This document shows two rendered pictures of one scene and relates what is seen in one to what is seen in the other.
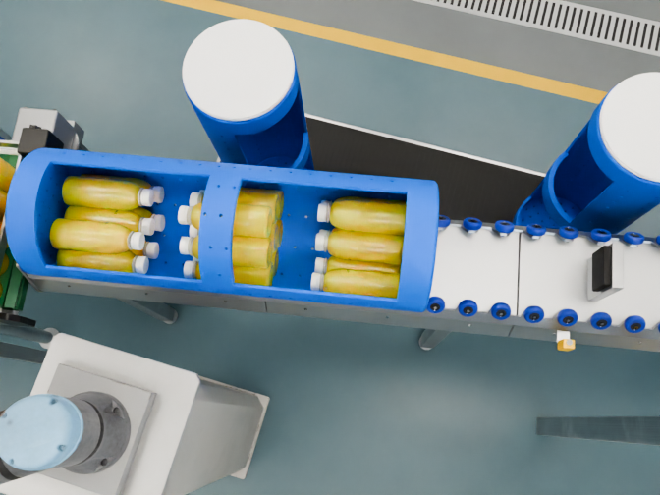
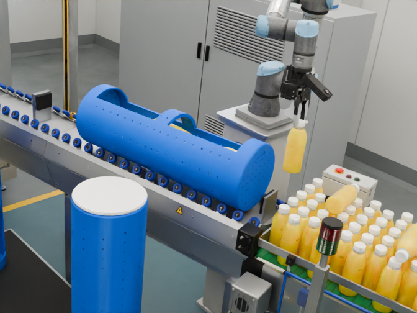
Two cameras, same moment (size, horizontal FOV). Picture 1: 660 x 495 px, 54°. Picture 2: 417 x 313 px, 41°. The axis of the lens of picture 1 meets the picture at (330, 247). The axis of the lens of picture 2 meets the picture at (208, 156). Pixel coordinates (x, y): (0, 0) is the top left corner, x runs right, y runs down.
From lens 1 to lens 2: 2.72 m
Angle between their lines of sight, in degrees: 79
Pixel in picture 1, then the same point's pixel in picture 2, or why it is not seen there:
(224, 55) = (112, 200)
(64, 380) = (268, 121)
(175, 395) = (228, 112)
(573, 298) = (55, 120)
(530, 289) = (66, 127)
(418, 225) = (104, 87)
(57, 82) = not seen: outside the picture
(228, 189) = (164, 115)
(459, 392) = not seen: hidden behind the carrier
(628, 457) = (49, 212)
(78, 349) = (259, 130)
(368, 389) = not seen: hidden behind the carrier
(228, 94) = (126, 187)
